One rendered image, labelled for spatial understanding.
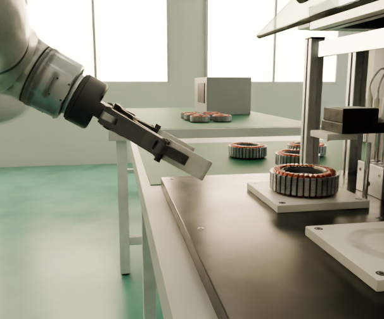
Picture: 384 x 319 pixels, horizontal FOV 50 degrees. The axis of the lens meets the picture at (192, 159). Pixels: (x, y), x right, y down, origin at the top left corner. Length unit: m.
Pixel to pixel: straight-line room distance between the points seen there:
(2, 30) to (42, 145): 4.80
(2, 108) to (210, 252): 0.60
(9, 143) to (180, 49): 2.32
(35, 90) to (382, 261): 0.47
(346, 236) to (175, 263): 0.20
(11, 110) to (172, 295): 0.63
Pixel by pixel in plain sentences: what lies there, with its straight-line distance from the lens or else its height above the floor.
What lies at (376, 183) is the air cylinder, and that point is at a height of 0.79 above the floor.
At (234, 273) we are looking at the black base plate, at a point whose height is 0.77.
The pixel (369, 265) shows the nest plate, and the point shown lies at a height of 0.78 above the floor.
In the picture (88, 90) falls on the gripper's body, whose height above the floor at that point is 0.95.
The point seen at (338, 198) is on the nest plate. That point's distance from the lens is 0.69.
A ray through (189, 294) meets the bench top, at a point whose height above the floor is 0.75.
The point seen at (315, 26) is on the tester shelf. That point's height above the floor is 1.07.
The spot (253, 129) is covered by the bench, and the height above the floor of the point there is 0.74.
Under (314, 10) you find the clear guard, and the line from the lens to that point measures 0.35.
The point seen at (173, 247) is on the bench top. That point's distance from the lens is 0.56.
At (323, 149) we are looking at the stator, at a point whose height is 0.78.
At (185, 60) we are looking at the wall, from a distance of 5.19.
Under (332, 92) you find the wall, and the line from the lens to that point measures 5.82.
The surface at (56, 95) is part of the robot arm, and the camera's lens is 0.60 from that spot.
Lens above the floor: 0.96
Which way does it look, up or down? 10 degrees down
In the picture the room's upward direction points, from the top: straight up
